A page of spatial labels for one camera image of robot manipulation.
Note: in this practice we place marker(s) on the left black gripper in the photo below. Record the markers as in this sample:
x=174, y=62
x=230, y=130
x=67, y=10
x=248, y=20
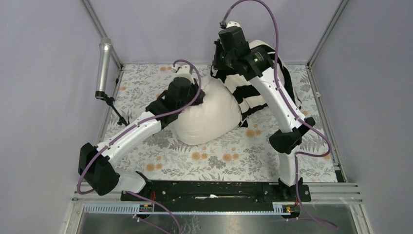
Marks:
x=195, y=87

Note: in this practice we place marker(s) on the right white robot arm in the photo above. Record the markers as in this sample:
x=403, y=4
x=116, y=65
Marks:
x=257, y=78

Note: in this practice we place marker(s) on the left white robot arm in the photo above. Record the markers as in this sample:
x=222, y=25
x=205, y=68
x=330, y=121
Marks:
x=97, y=164

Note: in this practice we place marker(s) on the white pillow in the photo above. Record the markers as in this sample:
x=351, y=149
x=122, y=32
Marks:
x=218, y=114

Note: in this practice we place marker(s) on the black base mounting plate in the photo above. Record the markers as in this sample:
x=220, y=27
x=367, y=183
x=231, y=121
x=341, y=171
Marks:
x=214, y=196

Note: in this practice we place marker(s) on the silver microphone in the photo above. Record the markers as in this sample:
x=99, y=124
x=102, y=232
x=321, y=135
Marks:
x=105, y=49

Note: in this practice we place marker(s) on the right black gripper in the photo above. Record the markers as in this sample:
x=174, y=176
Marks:
x=216, y=65

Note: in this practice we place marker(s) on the black microphone stand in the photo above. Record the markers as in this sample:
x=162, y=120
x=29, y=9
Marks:
x=121, y=120

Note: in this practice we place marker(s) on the black white striped pillowcase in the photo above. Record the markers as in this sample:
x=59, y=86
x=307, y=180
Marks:
x=247, y=96

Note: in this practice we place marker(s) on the floral patterned table mat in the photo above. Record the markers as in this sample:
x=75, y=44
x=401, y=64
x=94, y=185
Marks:
x=243, y=154

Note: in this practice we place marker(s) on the white slotted cable duct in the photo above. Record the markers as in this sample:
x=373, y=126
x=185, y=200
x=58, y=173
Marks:
x=148, y=209

